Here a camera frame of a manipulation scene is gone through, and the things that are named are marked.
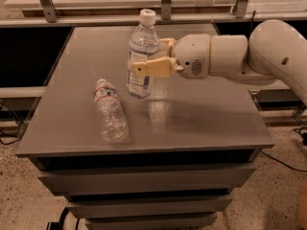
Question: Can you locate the grey drawer cabinet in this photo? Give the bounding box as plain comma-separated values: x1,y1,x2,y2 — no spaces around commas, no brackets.
14,23,276,230

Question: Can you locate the grey drawer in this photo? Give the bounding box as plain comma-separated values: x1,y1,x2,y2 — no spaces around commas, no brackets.
85,213,217,230
67,195,232,219
38,163,255,196

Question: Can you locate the top grey drawer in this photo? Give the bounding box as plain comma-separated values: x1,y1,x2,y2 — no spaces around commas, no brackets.
38,163,255,196

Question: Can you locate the bottom grey drawer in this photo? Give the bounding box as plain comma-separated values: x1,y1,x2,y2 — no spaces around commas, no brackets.
85,213,217,230

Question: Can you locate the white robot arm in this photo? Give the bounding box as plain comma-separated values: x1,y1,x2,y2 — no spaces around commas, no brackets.
129,19,307,104

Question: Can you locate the black floor cable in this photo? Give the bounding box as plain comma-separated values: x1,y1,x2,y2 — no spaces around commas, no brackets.
260,126,307,173
0,100,25,146

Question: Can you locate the clear crushed water bottle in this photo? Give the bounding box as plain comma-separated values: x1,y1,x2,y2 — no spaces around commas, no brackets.
94,79,129,143

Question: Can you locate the metal shelf rail frame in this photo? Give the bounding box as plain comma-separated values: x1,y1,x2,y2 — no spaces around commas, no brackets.
0,0,307,27

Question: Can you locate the black floor cable left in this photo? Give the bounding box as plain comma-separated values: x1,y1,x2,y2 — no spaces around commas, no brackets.
0,100,25,146

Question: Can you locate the black floor cable right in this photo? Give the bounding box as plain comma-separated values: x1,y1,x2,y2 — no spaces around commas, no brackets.
260,126,307,173

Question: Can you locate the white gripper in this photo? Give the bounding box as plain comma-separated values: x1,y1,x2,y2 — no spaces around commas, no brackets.
128,34,211,79

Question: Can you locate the middle grey drawer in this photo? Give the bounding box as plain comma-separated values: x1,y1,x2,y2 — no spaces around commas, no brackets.
67,195,232,219

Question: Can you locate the blue label plastic bottle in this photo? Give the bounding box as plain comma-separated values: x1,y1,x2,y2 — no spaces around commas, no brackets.
127,9,159,99

